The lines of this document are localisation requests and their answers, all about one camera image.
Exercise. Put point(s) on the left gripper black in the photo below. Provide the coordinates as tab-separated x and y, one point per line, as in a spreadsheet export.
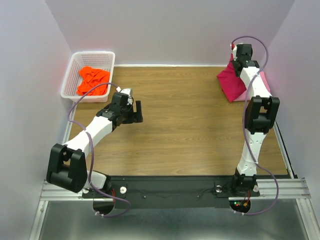
136	116

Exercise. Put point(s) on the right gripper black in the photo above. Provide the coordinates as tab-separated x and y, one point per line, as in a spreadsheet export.
234	61

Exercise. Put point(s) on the magenta red t-shirt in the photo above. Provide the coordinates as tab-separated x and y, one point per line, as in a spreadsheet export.
231	85

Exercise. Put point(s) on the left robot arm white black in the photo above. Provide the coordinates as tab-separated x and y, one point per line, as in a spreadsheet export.
67	166

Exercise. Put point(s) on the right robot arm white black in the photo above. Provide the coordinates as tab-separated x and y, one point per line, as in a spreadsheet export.
259	116

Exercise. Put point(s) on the folded light pink t-shirt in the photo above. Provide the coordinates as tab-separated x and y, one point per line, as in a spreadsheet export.
259	87

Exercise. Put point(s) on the orange t-shirt in basket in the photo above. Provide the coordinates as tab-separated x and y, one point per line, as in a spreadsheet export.
92	77

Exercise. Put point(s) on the white plastic laundry basket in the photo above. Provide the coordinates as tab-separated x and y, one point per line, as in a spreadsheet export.
96	59

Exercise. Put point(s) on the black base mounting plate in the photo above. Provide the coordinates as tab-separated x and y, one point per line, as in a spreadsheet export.
175	192

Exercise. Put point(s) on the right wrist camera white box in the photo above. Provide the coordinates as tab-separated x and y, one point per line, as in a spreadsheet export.
233	47

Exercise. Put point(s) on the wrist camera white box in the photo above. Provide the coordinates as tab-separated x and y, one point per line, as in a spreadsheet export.
233	47
127	91

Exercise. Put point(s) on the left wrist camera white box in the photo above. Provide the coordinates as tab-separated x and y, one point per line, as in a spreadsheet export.
127	91

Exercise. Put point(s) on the aluminium frame rail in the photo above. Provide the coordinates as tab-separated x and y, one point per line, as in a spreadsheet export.
48	194

